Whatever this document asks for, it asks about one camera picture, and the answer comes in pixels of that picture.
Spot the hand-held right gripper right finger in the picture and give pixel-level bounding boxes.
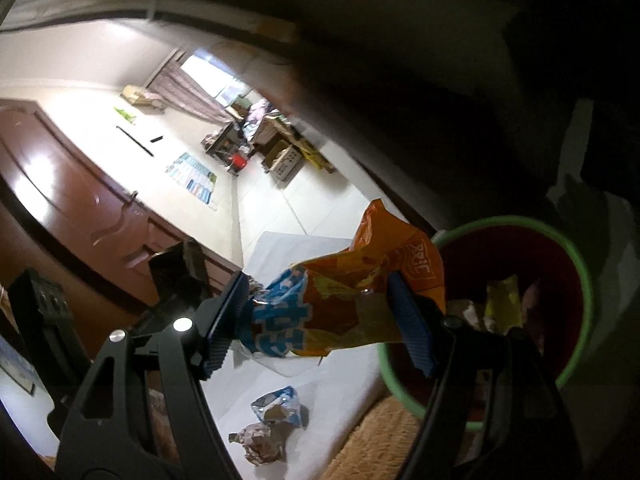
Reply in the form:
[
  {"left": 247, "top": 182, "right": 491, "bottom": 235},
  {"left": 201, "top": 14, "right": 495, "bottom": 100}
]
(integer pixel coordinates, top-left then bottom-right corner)
[{"left": 387, "top": 270, "right": 583, "bottom": 480}]

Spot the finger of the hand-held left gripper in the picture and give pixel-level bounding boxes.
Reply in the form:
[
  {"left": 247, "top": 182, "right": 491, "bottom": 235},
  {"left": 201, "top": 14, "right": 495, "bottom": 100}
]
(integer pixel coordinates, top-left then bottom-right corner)
[{"left": 132, "top": 239, "right": 236, "bottom": 336}]

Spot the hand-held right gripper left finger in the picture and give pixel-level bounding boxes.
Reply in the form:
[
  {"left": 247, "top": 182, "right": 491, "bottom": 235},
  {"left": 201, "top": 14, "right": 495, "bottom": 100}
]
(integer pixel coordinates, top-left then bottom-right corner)
[{"left": 56, "top": 271, "right": 251, "bottom": 480}]

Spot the orange snack bag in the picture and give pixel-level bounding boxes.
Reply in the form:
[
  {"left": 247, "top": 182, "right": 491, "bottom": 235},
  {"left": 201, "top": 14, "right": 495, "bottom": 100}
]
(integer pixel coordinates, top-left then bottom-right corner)
[{"left": 235, "top": 199, "right": 447, "bottom": 361}]

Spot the green rimmed red bin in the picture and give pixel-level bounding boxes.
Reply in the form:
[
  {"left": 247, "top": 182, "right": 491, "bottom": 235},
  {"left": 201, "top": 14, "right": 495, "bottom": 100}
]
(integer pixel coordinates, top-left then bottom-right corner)
[{"left": 377, "top": 216, "right": 593, "bottom": 431}]

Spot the yellow wrapper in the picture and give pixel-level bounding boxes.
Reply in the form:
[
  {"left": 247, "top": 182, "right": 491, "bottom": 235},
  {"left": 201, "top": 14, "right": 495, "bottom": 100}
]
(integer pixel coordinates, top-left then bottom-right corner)
[{"left": 482, "top": 275, "right": 521, "bottom": 333}]

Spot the blue snack packet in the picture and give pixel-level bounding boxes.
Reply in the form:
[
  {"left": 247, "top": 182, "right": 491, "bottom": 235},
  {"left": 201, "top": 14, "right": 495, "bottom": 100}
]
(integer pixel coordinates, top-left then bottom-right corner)
[{"left": 250, "top": 385, "right": 308, "bottom": 429}]

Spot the white sheet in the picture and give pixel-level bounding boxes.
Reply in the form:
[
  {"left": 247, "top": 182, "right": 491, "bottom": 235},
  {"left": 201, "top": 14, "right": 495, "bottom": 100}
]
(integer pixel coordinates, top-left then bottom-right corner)
[{"left": 197, "top": 231, "right": 426, "bottom": 480}]

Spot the crumpled paper ball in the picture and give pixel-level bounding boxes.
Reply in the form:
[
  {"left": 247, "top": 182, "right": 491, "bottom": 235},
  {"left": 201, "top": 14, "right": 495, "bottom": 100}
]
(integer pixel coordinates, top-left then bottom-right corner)
[{"left": 229, "top": 421, "right": 287, "bottom": 467}]

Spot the brown wooden door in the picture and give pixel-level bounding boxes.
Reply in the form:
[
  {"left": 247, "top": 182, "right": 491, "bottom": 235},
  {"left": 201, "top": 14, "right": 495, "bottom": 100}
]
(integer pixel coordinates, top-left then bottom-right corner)
[{"left": 0, "top": 100, "right": 246, "bottom": 311}]

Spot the dark desk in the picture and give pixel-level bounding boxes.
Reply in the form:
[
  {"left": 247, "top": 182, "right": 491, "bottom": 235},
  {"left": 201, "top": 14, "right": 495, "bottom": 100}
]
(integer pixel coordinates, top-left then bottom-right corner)
[{"left": 202, "top": 122, "right": 241, "bottom": 161}]

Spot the cardboard box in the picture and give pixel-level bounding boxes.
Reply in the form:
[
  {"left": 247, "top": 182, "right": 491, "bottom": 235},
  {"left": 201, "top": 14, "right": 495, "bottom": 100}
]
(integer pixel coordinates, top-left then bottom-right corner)
[{"left": 262, "top": 145, "right": 303, "bottom": 182}]

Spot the yellow crate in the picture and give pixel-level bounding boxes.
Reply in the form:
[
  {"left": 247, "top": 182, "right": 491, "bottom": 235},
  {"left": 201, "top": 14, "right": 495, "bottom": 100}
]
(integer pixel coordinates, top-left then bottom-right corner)
[{"left": 300, "top": 147, "right": 336, "bottom": 174}]

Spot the patterned curtain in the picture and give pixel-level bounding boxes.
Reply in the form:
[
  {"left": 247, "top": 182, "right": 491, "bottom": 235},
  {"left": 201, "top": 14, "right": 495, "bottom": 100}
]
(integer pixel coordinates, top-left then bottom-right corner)
[{"left": 150, "top": 57, "right": 236, "bottom": 123}]

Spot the bed with bedding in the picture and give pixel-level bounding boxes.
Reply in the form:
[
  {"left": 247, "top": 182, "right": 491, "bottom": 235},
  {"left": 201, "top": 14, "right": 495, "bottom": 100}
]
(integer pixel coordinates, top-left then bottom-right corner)
[{"left": 240, "top": 97, "right": 301, "bottom": 146}]

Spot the wall poster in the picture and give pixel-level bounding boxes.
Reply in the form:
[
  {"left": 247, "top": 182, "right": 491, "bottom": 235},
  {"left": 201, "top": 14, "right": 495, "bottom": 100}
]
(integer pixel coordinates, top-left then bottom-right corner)
[{"left": 165, "top": 152, "right": 218, "bottom": 206}]

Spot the long black wall strip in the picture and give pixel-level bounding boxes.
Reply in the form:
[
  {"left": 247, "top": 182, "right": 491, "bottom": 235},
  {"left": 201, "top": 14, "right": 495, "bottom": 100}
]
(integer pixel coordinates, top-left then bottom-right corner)
[{"left": 116, "top": 126, "right": 153, "bottom": 157}]

